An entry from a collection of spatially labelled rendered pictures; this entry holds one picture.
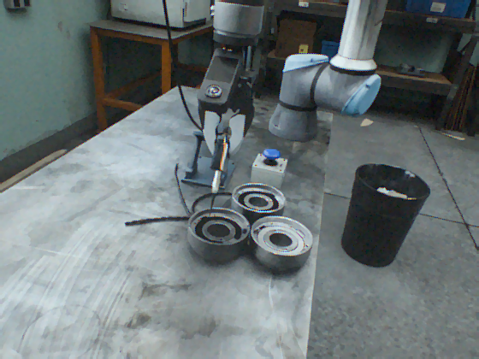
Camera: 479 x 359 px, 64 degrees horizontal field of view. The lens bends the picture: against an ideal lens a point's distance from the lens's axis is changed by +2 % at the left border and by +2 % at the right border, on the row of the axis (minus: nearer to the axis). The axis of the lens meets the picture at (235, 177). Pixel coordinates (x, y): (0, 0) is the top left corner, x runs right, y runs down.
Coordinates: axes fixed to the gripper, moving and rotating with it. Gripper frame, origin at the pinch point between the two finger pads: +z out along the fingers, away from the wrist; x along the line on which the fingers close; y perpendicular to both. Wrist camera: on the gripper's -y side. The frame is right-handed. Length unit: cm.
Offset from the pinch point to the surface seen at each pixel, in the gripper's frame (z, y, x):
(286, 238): 11.1, -6.4, -14.4
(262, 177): 11.0, 13.6, -6.9
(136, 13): 8, 207, 112
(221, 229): 11.6, -7.2, -2.7
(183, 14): 4, 207, 78
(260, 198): 10.8, 4.3, -7.9
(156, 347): 13.2, -31.0, -0.4
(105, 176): 13.3, 4.6, 25.9
